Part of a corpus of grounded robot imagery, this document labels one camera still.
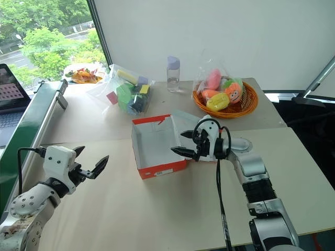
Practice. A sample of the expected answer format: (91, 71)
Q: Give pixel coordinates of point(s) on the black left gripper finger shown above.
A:
(100, 167)
(79, 150)

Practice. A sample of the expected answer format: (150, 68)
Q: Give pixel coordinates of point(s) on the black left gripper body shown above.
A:
(78, 173)

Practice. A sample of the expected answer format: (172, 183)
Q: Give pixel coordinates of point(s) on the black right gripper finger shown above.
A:
(189, 135)
(184, 152)

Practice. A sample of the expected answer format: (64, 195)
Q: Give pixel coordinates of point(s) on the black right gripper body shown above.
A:
(202, 149)

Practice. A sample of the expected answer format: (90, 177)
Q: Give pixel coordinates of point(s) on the red cardboard shoe box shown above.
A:
(157, 138)

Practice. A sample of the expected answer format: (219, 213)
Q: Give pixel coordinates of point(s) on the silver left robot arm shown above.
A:
(26, 204)

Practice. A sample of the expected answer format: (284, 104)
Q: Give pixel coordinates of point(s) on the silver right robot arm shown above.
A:
(254, 164)

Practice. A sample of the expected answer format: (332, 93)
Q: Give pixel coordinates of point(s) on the green conveyor belt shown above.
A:
(28, 123)

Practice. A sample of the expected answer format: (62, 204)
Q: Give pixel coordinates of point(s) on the yellow plush toy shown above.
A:
(217, 102)

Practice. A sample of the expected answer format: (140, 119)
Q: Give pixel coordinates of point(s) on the plain orange plush toy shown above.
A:
(209, 94)

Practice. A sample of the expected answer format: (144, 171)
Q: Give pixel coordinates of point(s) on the clear bottle with purple cap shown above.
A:
(173, 78)

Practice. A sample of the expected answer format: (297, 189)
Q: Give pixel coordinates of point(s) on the orange plush toy with face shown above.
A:
(233, 94)

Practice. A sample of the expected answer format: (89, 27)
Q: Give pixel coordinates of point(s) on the pink foam cube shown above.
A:
(112, 98)

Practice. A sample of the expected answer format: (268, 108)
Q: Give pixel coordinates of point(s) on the pink plush toy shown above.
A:
(214, 78)

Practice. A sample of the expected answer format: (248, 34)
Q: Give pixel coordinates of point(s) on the blue foam block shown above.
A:
(132, 109)

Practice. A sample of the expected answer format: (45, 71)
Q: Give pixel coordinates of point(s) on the yellow-topped black foam block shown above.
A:
(144, 89)

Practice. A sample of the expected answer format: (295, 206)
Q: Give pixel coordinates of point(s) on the orange woven basket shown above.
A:
(248, 104)

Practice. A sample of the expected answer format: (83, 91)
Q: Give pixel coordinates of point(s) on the clear bag of foam blocks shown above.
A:
(102, 90)

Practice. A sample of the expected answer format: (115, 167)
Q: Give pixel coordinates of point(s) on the green foam block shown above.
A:
(124, 94)

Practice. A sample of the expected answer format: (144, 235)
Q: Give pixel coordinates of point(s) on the purple foam block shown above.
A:
(142, 80)

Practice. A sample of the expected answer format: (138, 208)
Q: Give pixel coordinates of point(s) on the colourful snack packets pile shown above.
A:
(83, 75)

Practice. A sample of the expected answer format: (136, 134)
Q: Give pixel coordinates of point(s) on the long yellow foam block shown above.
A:
(127, 76)

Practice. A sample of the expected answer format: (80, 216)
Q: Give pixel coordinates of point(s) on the open laptop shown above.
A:
(10, 89)

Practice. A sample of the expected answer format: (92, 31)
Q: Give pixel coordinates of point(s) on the black side table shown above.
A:
(285, 94)

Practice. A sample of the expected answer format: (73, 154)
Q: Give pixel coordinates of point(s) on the silver stand pole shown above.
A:
(318, 78)

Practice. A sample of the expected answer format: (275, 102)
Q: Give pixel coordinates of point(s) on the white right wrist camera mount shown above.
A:
(210, 128)

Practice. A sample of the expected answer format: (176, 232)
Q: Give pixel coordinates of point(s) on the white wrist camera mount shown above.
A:
(210, 128)
(57, 157)

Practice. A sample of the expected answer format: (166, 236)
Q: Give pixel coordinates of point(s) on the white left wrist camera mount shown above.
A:
(57, 157)

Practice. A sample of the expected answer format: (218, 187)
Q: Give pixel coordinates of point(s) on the black conveyor bracket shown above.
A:
(62, 98)

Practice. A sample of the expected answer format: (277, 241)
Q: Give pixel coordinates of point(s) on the black window frame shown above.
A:
(99, 34)

